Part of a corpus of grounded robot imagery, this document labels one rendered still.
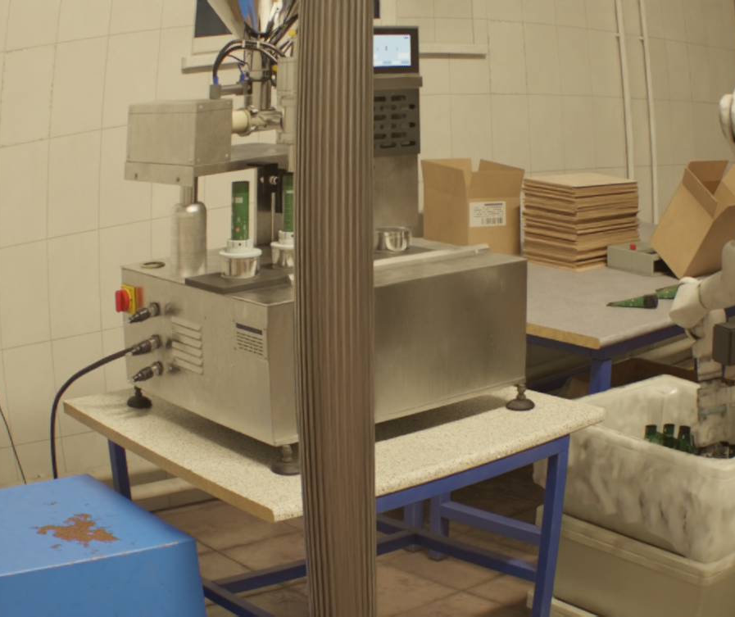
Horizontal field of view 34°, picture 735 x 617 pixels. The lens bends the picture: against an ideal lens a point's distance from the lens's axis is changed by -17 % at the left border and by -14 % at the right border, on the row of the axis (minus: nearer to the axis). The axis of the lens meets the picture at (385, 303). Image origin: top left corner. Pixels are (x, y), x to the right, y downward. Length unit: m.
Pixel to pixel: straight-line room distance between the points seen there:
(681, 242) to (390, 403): 1.67
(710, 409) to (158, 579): 1.11
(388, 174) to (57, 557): 1.02
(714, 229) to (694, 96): 2.20
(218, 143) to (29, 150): 1.41
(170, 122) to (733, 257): 1.04
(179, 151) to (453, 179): 1.86
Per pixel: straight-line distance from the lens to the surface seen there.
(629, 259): 3.91
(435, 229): 4.25
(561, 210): 3.90
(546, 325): 3.21
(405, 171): 2.57
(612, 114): 5.35
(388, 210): 2.55
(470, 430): 2.41
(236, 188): 2.25
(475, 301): 2.42
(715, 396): 2.50
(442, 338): 2.38
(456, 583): 3.57
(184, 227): 2.35
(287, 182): 2.31
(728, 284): 2.30
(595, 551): 2.75
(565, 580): 2.87
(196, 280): 2.27
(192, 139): 2.31
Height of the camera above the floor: 1.46
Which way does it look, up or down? 12 degrees down
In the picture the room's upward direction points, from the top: straight up
